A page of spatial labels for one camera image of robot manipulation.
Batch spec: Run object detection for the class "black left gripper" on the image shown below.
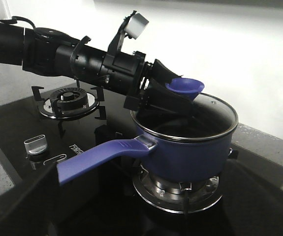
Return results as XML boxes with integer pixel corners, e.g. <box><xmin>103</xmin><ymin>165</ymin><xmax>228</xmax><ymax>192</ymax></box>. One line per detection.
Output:
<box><xmin>69</xmin><ymin>35</ymin><xmax>198</xmax><ymax>115</ymax></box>

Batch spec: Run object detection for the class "glass pot lid blue knob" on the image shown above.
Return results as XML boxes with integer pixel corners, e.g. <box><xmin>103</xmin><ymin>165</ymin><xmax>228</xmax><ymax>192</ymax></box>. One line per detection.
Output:
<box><xmin>141</xmin><ymin>77</ymin><xmax>238</xmax><ymax>141</ymax></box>

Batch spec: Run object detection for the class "blue saucepan with handle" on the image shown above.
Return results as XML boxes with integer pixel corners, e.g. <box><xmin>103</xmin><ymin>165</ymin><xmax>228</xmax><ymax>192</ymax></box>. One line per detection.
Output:
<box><xmin>56</xmin><ymin>93</ymin><xmax>239</xmax><ymax>186</ymax></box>

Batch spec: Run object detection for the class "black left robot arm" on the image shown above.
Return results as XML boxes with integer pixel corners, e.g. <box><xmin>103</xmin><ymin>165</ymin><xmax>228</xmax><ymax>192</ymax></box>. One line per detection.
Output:
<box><xmin>0</xmin><ymin>12</ymin><xmax>193</xmax><ymax>115</ymax></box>

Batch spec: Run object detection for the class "left black pot support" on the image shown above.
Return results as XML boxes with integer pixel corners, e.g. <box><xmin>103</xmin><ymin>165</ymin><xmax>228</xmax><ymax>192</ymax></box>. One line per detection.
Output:
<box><xmin>32</xmin><ymin>86</ymin><xmax>106</xmax><ymax>120</ymax></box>

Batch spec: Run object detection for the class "black pot support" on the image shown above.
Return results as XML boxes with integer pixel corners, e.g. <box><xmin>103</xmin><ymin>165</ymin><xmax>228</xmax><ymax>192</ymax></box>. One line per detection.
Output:
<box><xmin>32</xmin><ymin>86</ymin><xmax>106</xmax><ymax>120</ymax></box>
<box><xmin>116</xmin><ymin>145</ymin><xmax>239</xmax><ymax>217</ymax></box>

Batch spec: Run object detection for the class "right black pot support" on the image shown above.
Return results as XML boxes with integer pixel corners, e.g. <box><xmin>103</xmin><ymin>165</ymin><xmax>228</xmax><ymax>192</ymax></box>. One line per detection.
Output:
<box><xmin>116</xmin><ymin>145</ymin><xmax>239</xmax><ymax>217</ymax></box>

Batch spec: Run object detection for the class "left gas burner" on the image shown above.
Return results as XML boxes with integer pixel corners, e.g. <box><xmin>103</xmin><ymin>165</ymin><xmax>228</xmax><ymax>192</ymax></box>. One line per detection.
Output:
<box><xmin>38</xmin><ymin>87</ymin><xmax>99</xmax><ymax>119</ymax></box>

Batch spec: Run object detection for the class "gas burner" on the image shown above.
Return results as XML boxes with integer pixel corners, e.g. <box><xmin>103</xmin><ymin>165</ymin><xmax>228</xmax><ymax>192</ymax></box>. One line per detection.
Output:
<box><xmin>132</xmin><ymin>171</ymin><xmax>222</xmax><ymax>214</ymax></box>
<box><xmin>38</xmin><ymin>87</ymin><xmax>99</xmax><ymax>119</ymax></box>

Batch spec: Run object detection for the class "black glass gas stove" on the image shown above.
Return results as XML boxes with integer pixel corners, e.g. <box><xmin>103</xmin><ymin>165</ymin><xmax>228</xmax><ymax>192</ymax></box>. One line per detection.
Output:
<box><xmin>0</xmin><ymin>91</ymin><xmax>283</xmax><ymax>236</ymax></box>

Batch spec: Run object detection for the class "right gas burner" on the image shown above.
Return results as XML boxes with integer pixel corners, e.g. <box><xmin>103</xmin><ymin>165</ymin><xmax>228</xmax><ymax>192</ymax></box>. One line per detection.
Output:
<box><xmin>132</xmin><ymin>171</ymin><xmax>222</xmax><ymax>214</ymax></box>

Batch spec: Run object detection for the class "silver right stove knob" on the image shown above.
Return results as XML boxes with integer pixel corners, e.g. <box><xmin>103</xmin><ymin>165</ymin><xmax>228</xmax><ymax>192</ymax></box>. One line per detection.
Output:
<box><xmin>43</xmin><ymin>153</ymin><xmax>67</xmax><ymax>165</ymax></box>

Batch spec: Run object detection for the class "silver stove knob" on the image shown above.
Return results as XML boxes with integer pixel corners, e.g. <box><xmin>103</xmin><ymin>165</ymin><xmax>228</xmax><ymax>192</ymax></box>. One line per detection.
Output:
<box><xmin>24</xmin><ymin>134</ymin><xmax>48</xmax><ymax>155</ymax></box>
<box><xmin>43</xmin><ymin>153</ymin><xmax>67</xmax><ymax>165</ymax></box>

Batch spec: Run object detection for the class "silver left stove knob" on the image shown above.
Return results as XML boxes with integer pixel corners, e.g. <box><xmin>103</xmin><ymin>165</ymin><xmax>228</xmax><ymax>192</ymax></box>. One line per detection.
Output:
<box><xmin>24</xmin><ymin>134</ymin><xmax>48</xmax><ymax>155</ymax></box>

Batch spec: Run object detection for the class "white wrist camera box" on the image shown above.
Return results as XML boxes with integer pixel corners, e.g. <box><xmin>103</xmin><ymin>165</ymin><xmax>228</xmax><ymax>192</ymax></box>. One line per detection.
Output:
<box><xmin>124</xmin><ymin>11</ymin><xmax>149</xmax><ymax>39</ymax></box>

